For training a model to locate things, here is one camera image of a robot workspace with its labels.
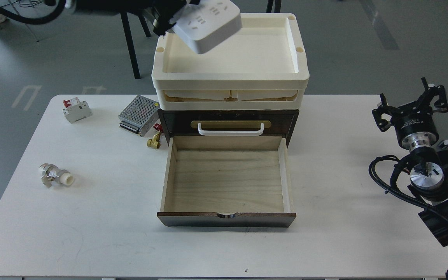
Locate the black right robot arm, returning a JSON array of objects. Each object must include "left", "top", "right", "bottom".
[{"left": 368, "top": 77, "right": 448, "bottom": 280}]

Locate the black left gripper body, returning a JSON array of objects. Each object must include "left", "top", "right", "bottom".
[{"left": 146, "top": 0, "right": 188, "bottom": 37}]

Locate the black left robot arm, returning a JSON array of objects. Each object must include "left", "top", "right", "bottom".
[{"left": 0, "top": 0, "right": 188, "bottom": 36}]

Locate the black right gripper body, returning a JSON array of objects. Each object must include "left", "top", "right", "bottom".
[{"left": 390, "top": 102, "right": 439, "bottom": 146}]

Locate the cream plastic tray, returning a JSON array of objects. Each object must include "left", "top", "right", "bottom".
[{"left": 152, "top": 13, "right": 310, "bottom": 110}]

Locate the brass valve red handle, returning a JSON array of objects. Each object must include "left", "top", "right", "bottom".
[{"left": 147, "top": 123, "right": 164, "bottom": 149}]

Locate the metal white pipe fitting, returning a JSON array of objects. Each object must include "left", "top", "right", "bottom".
[{"left": 38, "top": 163, "right": 75, "bottom": 187}]

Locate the metal mesh power supply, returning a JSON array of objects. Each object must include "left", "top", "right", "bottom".
[{"left": 118, "top": 94, "right": 159, "bottom": 137}]

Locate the white power strip with cable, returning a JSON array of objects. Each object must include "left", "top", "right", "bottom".
[{"left": 172, "top": 0, "right": 242, "bottom": 54}]

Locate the white circuit breaker red switch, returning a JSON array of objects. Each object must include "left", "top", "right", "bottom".
[{"left": 63, "top": 97, "right": 93, "bottom": 124}]

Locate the white drawer handle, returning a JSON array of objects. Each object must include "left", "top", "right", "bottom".
[{"left": 197, "top": 123, "right": 264, "bottom": 136}]

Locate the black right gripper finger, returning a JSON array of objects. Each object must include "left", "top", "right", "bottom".
[
  {"left": 415, "top": 77, "right": 448, "bottom": 116},
  {"left": 372, "top": 94, "right": 396, "bottom": 132}
]

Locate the open wooden drawer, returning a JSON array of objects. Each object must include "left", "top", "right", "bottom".
[{"left": 157, "top": 135, "right": 296, "bottom": 228}]

